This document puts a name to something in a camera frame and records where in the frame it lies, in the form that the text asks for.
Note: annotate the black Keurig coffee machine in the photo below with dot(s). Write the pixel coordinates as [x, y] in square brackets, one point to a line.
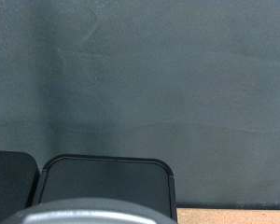
[109, 183]

